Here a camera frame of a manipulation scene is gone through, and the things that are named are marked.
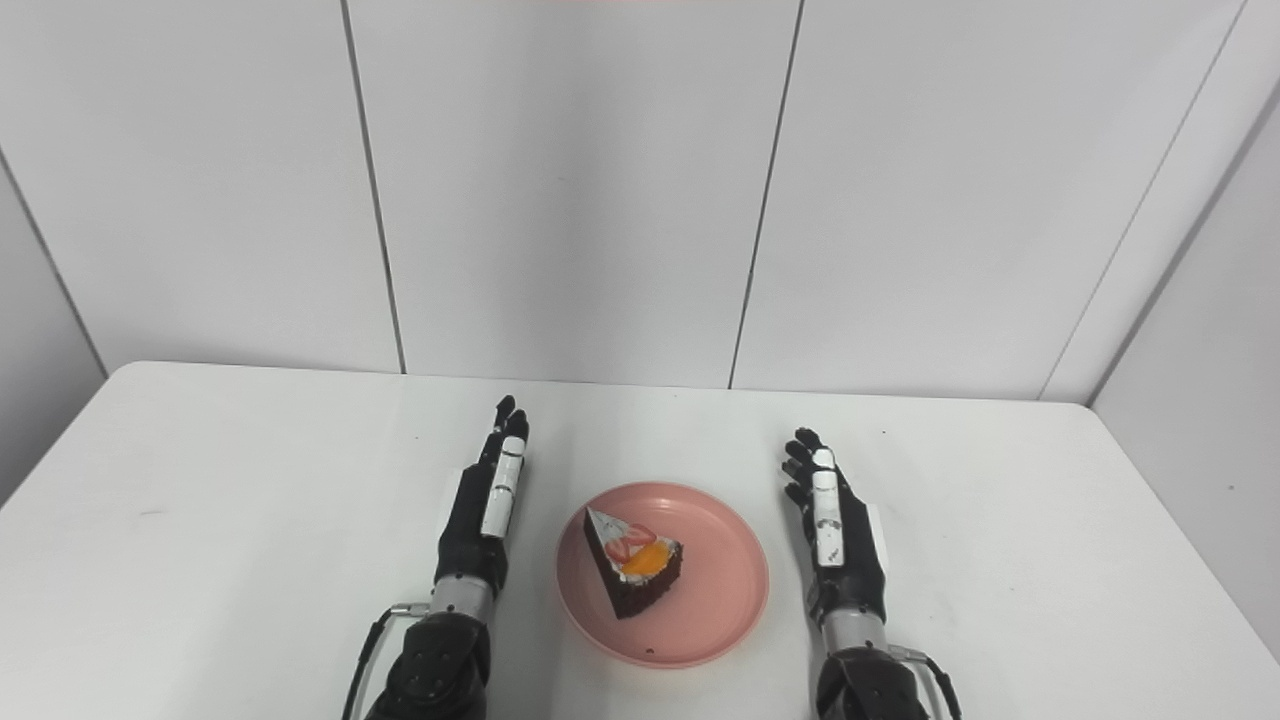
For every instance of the chocolate cake slice with fruit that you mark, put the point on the chocolate cake slice with fruit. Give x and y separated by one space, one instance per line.
630 570

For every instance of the pink round plate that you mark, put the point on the pink round plate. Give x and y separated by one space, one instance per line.
715 590

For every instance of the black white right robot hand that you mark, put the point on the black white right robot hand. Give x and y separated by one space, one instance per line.
840 550

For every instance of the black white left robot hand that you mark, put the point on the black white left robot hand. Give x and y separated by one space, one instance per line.
480 530

